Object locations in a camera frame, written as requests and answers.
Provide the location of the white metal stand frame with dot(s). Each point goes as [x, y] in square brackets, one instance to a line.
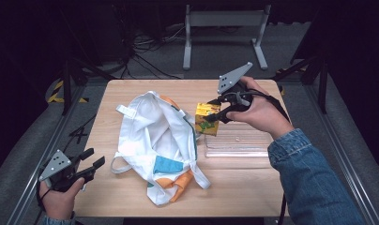
[225, 18]

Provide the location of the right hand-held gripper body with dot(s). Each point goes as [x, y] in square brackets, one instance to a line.
[233, 79]

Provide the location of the black tripod stand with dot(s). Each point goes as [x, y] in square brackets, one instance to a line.
[72, 75]
[319, 75]

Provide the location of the clear plastic tray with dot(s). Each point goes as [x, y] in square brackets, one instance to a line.
[240, 143]

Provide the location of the person's right hand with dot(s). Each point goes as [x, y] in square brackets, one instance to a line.
[262, 115]

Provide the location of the yellow carton box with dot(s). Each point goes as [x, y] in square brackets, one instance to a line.
[206, 120]

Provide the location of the aluminium floor rail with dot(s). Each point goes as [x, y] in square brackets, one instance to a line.
[337, 140]
[57, 131]

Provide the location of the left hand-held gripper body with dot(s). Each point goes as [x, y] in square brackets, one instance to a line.
[57, 163]

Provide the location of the white patterned tote bag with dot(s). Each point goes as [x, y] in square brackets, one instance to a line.
[159, 146]

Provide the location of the person's left hand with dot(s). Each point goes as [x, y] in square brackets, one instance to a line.
[59, 201]

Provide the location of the yellow black hazard tape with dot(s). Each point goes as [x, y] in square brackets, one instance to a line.
[57, 93]

